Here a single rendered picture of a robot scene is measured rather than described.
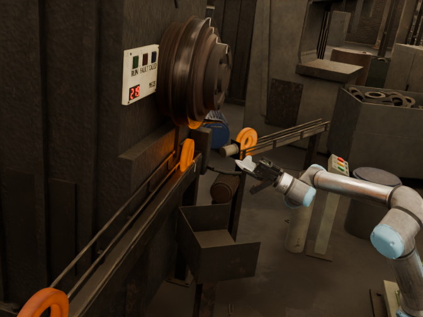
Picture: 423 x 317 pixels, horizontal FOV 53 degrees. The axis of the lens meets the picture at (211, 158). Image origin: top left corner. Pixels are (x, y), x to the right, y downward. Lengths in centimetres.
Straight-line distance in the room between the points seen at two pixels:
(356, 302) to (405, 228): 100
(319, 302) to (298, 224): 50
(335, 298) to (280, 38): 281
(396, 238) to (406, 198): 16
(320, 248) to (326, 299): 43
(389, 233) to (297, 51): 311
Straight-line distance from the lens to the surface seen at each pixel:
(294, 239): 270
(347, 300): 250
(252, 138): 235
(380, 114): 385
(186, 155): 188
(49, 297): 108
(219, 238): 160
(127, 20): 144
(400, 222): 159
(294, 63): 446
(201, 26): 171
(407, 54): 604
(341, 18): 411
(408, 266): 172
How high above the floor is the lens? 145
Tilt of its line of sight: 21 degrees down
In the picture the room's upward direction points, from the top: 7 degrees clockwise
